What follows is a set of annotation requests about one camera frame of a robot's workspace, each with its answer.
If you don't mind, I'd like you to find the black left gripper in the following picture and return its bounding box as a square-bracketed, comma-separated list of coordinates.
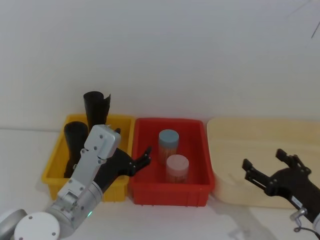
[93, 127, 153, 195]

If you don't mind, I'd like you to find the thin dark cable, silver plug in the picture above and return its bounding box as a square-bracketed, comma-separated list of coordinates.
[289, 207, 320, 234]

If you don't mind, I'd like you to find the yellow plastic bin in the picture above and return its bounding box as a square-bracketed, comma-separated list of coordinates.
[41, 113, 136, 203]

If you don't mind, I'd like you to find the red plastic bin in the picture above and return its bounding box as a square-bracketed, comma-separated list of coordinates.
[127, 117, 216, 207]

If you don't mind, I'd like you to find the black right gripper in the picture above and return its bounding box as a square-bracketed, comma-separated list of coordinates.
[241, 148, 320, 223]

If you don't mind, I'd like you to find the tall black rolled sheet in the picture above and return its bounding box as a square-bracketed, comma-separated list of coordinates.
[83, 90, 112, 131]

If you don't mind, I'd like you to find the clear jar with pink lid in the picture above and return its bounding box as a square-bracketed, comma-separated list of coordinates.
[164, 154, 190, 185]

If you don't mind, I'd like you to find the cream shallow tray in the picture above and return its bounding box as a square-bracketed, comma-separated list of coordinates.
[206, 117, 320, 210]

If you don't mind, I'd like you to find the white table cloth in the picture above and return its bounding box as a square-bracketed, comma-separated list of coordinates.
[0, 109, 320, 240]

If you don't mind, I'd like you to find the short black rolled sheet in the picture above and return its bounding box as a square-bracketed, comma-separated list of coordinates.
[63, 121, 90, 179]

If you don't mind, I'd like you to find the clear jar with blue lid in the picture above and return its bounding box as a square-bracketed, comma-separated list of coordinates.
[158, 128, 180, 166]

